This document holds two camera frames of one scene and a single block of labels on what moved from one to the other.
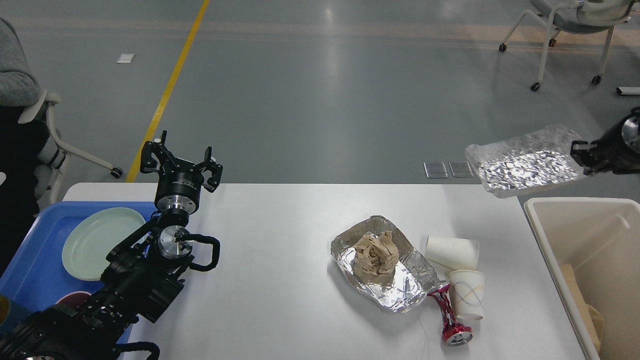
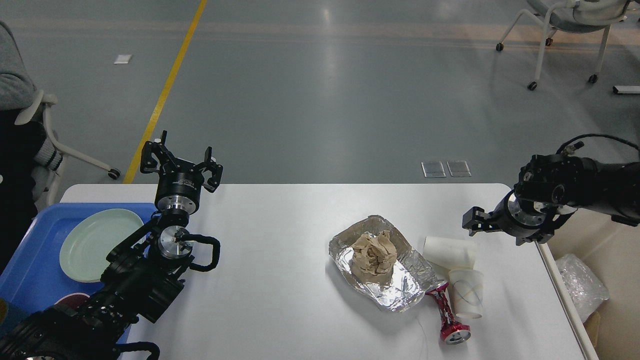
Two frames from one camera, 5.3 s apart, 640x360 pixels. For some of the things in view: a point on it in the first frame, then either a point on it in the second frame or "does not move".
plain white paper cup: [454, 253] does not move
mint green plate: [85, 250] does not move
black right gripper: [617, 151] → [529, 220]
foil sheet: [534, 160] → [587, 292]
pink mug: [75, 299] does not move
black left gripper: [179, 182] does not move
